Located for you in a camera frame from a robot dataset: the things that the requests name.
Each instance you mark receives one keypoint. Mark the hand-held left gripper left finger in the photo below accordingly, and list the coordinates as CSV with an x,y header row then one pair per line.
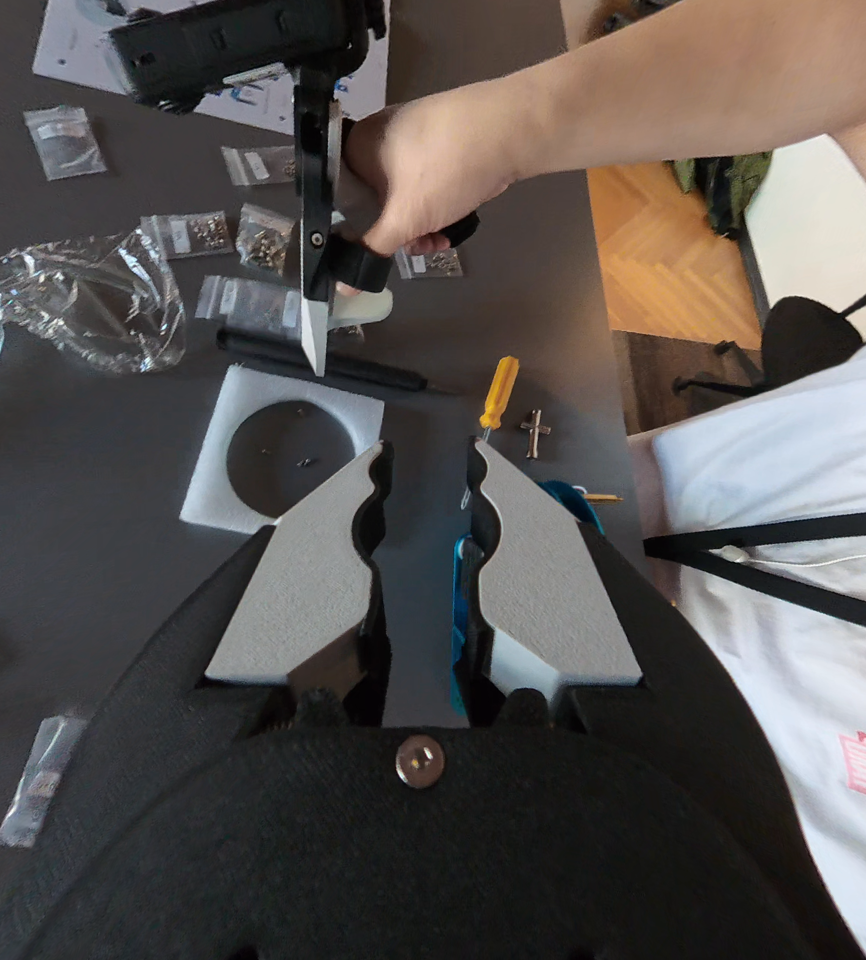
x,y
290,592

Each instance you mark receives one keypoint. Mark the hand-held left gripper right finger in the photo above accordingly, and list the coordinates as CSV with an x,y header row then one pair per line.
x,y
553,600

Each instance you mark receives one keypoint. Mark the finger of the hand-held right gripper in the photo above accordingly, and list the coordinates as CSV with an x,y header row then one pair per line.
x,y
315,330

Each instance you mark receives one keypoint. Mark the blue robot arm base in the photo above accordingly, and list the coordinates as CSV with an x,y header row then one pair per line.
x,y
461,637

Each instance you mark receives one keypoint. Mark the person's right forearm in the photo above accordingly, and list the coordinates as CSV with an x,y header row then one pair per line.
x,y
665,97

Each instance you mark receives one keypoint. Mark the dark grey desk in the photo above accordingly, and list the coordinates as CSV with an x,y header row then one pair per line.
x,y
102,487

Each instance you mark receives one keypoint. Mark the person's right hand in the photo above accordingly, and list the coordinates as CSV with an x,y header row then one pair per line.
x,y
433,165

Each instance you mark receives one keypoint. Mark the black screwdriver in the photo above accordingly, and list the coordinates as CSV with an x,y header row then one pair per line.
x,y
275,349

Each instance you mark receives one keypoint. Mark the white instruction sheet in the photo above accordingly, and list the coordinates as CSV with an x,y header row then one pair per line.
x,y
72,45

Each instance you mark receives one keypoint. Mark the cluster of small screw bags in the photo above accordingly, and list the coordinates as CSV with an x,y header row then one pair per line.
x,y
192,234

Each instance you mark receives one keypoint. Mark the metal cross wrench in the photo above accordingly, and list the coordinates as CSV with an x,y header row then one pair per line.
x,y
535,433

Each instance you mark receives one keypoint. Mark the yellow screwdriver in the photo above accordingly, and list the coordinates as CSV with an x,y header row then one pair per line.
x,y
500,386

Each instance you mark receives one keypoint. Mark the person's white t-shirt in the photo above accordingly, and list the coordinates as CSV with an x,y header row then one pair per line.
x,y
778,712

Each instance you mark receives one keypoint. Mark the dark floor mat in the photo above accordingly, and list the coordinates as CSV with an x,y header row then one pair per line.
x,y
665,375

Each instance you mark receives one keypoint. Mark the crumpled clear plastic wrap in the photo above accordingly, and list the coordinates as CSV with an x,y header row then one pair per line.
x,y
65,300

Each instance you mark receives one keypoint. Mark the clear labelled parts pouch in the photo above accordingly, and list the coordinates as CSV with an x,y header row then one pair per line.
x,y
39,787

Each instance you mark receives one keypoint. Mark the black office chair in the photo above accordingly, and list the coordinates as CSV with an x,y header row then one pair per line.
x,y
808,337

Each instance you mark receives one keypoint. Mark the green camouflage bag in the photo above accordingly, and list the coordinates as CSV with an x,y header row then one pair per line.
x,y
725,195

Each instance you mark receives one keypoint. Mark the white partition panel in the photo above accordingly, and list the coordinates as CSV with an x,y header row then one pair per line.
x,y
800,225

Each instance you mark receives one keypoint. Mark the white foam frame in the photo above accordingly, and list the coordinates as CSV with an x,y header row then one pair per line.
x,y
207,487

